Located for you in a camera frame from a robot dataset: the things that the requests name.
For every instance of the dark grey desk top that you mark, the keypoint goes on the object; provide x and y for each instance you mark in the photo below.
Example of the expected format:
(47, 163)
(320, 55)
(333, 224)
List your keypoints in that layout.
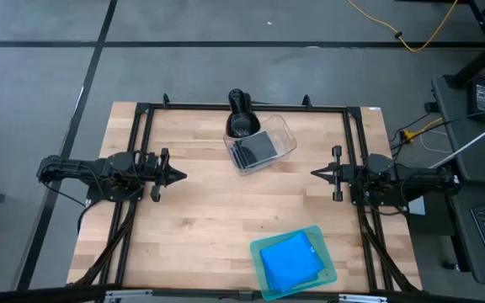
(461, 252)
(449, 101)

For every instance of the black desk foot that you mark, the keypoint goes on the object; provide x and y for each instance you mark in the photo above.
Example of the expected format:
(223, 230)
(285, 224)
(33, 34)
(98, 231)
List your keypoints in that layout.
(478, 63)

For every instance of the silver aluminium extrusion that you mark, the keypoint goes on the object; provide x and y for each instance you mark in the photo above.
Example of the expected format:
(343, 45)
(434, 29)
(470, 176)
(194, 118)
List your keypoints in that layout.
(478, 139)

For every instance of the black aluminium table frame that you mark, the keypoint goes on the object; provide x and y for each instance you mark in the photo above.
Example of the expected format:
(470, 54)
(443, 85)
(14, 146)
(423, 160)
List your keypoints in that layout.
(192, 107)

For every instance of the black rig beam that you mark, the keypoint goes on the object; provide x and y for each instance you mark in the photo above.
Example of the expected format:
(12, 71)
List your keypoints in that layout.
(15, 296)

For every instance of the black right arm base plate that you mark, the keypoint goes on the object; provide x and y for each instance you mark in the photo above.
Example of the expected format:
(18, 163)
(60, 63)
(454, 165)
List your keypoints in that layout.
(387, 201)

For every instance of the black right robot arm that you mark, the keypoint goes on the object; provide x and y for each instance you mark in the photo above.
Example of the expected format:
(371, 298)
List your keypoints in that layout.
(419, 179)

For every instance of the light grey control box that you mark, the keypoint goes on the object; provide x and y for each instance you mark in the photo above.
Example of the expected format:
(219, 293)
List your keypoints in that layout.
(417, 206)

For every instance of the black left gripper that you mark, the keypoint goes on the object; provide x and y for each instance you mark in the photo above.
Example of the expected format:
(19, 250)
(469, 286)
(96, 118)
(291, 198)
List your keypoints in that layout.
(156, 170)

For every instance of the clear plastic bin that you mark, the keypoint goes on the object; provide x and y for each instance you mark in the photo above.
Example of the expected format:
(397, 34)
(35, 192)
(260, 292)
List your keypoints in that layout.
(282, 130)

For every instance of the black barcode scanner on stand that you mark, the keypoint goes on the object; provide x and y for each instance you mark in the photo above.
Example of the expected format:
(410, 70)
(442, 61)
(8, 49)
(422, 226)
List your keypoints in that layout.
(242, 124)

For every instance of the clear plastic tray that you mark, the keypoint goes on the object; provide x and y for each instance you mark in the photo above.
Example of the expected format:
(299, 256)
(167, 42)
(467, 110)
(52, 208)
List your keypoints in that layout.
(234, 156)

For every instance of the teal translucent plastic tray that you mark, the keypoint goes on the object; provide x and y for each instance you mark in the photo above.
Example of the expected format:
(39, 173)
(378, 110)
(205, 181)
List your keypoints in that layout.
(328, 271)

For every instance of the silver rig rail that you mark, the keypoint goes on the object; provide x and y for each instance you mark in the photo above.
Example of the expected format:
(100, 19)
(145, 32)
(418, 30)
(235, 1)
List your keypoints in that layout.
(129, 294)
(362, 299)

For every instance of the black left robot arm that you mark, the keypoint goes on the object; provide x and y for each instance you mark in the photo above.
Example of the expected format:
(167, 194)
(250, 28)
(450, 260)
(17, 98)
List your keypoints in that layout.
(116, 170)

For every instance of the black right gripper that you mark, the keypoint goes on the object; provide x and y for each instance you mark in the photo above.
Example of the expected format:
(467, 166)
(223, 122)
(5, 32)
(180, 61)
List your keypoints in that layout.
(343, 174)

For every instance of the small white sticker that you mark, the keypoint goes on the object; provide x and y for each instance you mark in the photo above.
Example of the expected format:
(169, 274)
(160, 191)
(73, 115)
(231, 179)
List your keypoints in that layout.
(375, 108)

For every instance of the black power adapter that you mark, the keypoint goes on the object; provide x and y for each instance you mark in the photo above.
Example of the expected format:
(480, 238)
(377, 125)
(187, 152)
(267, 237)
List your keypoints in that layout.
(483, 99)

